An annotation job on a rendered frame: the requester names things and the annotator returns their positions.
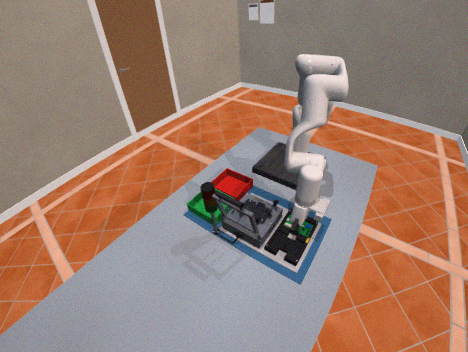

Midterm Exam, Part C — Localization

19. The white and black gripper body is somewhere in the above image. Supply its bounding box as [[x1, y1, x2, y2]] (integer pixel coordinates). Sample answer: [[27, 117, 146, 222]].
[[290, 201, 310, 227]]

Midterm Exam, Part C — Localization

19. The green circuit board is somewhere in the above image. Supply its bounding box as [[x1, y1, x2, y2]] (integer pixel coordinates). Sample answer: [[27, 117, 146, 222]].
[[283, 215, 314, 237]]

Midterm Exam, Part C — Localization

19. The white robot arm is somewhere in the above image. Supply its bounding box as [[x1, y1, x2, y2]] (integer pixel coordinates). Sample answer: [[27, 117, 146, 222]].
[[284, 54, 348, 222]]

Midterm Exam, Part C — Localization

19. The green bin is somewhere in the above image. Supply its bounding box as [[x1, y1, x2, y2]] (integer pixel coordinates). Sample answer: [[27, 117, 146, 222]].
[[187, 192, 222, 225]]

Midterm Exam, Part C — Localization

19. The red bin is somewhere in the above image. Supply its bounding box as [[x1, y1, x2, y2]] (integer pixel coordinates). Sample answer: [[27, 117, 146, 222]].
[[211, 168, 253, 201]]

